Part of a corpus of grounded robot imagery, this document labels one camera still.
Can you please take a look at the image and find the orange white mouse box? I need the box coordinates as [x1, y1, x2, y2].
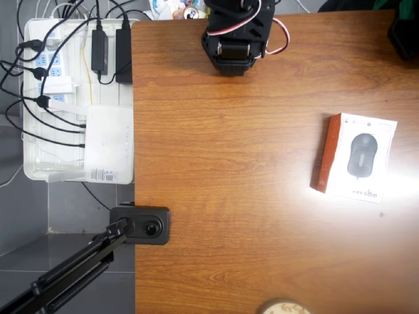
[310, 112, 398, 204]

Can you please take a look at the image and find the white router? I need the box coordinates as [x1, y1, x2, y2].
[48, 99, 136, 185]

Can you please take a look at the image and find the wide black power adapter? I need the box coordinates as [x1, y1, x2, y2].
[115, 28, 134, 84]

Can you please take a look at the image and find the drink can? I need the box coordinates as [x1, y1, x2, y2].
[183, 5, 200, 21]

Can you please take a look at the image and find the white plastic tray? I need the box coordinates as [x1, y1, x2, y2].
[23, 18, 141, 184]

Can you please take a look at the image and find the slim black power adapter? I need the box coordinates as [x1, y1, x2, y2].
[90, 29, 110, 76]

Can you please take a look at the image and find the white printed plastic bag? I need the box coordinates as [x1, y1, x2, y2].
[149, 0, 210, 21]

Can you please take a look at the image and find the white plug adapter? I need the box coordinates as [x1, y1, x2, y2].
[43, 75, 75, 96]

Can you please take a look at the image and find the round wooden coaster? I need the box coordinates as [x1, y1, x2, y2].
[260, 297, 312, 314]

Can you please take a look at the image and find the white power strip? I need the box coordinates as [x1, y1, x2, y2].
[31, 27, 67, 111]

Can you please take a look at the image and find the black perforated printed block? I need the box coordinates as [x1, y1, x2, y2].
[387, 14, 419, 61]

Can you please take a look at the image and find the black stand base with post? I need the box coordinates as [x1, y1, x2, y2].
[108, 204, 172, 246]

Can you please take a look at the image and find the black floor cable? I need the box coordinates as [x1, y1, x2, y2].
[81, 181, 112, 211]

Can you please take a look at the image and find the red white servo cable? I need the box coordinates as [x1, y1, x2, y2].
[264, 17, 290, 56]

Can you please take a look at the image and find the thin yellow cable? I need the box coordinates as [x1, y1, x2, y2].
[81, 28, 95, 105]

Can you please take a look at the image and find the white floor cable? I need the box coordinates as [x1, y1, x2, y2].
[0, 162, 24, 188]

